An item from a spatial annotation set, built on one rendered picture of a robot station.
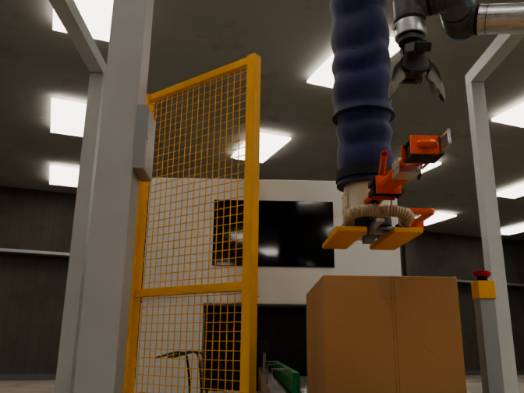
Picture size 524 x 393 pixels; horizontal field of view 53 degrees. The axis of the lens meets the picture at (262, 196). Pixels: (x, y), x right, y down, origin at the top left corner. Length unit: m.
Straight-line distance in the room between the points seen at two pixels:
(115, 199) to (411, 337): 1.34
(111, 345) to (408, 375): 1.17
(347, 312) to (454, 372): 0.34
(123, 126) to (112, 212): 0.39
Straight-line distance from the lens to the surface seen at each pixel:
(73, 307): 4.54
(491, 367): 2.25
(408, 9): 1.62
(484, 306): 2.25
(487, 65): 5.09
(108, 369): 2.24
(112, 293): 2.25
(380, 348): 1.61
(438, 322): 1.65
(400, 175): 1.54
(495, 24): 1.73
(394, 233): 1.83
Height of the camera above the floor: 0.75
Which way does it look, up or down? 16 degrees up
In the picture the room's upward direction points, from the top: 1 degrees clockwise
